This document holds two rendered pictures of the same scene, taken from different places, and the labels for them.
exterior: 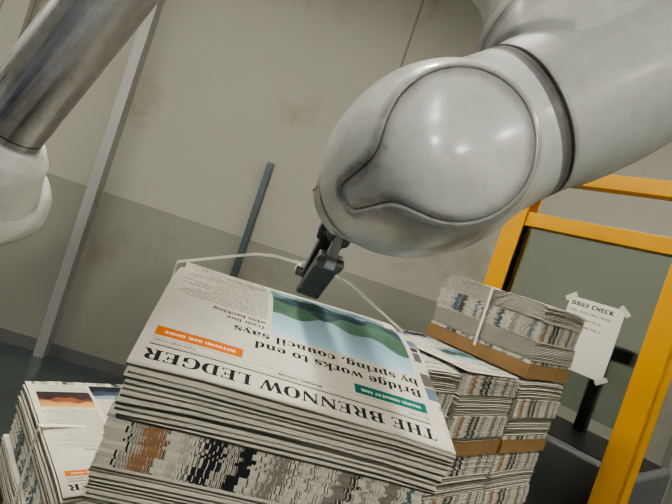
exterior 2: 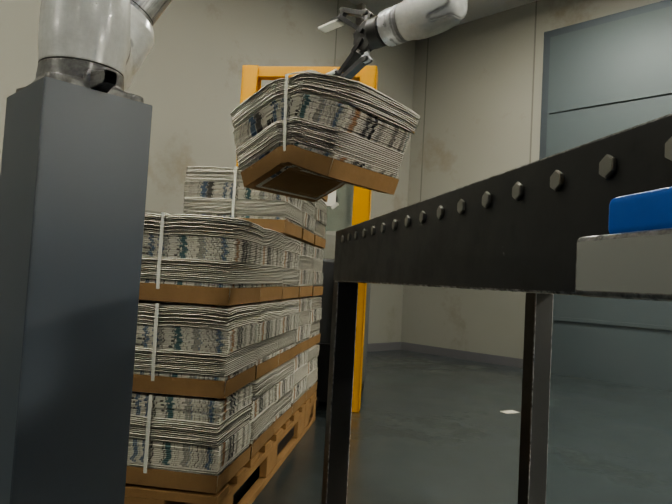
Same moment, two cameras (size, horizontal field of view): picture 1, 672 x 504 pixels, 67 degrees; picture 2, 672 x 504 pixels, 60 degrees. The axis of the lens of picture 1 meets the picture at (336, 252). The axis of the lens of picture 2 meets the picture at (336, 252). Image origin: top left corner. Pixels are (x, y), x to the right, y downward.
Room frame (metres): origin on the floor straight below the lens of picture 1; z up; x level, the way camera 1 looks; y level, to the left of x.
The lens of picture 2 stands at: (-0.60, 1.00, 0.68)
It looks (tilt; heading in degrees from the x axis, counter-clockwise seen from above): 3 degrees up; 319
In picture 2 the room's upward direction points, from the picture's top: 3 degrees clockwise
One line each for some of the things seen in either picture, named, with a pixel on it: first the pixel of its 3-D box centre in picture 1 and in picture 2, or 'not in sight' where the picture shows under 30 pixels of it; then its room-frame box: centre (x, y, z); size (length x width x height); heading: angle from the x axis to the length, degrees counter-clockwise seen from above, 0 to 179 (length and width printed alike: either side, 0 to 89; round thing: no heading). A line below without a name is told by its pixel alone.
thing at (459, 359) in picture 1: (440, 349); not in sight; (1.47, -0.38, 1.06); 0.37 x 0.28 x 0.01; 43
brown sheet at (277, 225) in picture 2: not in sight; (244, 227); (1.28, -0.16, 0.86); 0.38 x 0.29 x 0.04; 41
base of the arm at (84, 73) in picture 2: not in sight; (85, 84); (0.56, 0.65, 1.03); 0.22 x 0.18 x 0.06; 5
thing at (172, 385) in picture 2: not in sight; (226, 356); (1.20, -0.07, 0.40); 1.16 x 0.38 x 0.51; 131
